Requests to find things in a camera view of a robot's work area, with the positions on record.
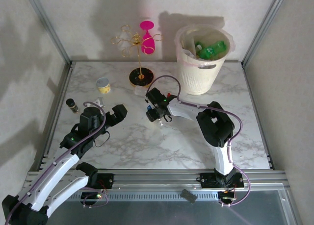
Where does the pink wine glass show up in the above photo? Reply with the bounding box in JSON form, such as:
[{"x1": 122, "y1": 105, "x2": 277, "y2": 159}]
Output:
[{"x1": 139, "y1": 20, "x2": 157, "y2": 56}]

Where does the clear bottle white green label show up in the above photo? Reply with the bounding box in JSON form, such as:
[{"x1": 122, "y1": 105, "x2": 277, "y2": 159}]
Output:
[{"x1": 183, "y1": 33, "x2": 203, "y2": 59}]

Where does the clear bottle blue label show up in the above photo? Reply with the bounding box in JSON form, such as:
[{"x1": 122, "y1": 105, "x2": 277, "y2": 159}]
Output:
[{"x1": 146, "y1": 104, "x2": 172, "y2": 128}]

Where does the gold wire glass rack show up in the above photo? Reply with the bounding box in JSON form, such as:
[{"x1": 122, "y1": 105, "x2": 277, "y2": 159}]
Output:
[{"x1": 109, "y1": 25, "x2": 164, "y2": 88}]

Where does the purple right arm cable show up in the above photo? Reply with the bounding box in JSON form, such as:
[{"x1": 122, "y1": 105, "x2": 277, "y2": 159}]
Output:
[{"x1": 146, "y1": 75, "x2": 244, "y2": 173}]

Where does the aluminium frame post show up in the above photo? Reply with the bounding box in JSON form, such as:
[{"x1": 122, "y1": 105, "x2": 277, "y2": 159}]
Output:
[
  {"x1": 241, "y1": 0, "x2": 290, "y2": 67},
  {"x1": 23, "y1": 0, "x2": 73, "y2": 65}
]

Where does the small black clip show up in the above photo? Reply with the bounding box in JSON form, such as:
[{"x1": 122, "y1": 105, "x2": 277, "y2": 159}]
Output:
[{"x1": 180, "y1": 189, "x2": 198, "y2": 204}]

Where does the steel base sheet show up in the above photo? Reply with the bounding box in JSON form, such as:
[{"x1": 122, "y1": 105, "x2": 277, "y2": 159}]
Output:
[{"x1": 23, "y1": 190, "x2": 299, "y2": 225}]

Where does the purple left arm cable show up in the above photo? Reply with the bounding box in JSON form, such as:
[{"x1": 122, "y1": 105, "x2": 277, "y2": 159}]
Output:
[{"x1": 6, "y1": 101, "x2": 106, "y2": 225}]

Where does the black spice jar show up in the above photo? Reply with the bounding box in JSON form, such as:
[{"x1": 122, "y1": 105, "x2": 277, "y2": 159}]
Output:
[{"x1": 65, "y1": 98, "x2": 79, "y2": 114}]

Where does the yellow can silver lid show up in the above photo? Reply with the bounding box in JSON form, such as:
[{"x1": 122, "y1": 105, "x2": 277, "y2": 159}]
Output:
[{"x1": 96, "y1": 77, "x2": 111, "y2": 95}]

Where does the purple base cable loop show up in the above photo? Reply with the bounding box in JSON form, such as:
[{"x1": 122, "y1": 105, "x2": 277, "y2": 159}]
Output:
[
  {"x1": 81, "y1": 185, "x2": 109, "y2": 208},
  {"x1": 218, "y1": 172, "x2": 254, "y2": 207}
]

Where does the aluminium mounting rail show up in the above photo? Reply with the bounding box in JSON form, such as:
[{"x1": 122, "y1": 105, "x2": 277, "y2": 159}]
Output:
[{"x1": 26, "y1": 170, "x2": 288, "y2": 193}]

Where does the white plastic bin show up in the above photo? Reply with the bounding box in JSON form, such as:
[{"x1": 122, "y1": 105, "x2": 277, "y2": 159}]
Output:
[{"x1": 174, "y1": 24, "x2": 236, "y2": 96}]

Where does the aluminium table side rail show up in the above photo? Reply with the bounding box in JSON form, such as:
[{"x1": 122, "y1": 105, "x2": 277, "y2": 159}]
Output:
[
  {"x1": 40, "y1": 62, "x2": 76, "y2": 171},
  {"x1": 241, "y1": 60, "x2": 275, "y2": 171}
]

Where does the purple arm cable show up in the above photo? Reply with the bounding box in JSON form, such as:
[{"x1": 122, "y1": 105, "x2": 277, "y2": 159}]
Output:
[
  {"x1": 146, "y1": 75, "x2": 244, "y2": 173},
  {"x1": 6, "y1": 101, "x2": 106, "y2": 225}
]

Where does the perforated cable tray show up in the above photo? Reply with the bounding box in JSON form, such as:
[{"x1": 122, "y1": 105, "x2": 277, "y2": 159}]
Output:
[{"x1": 66, "y1": 190, "x2": 221, "y2": 202}]

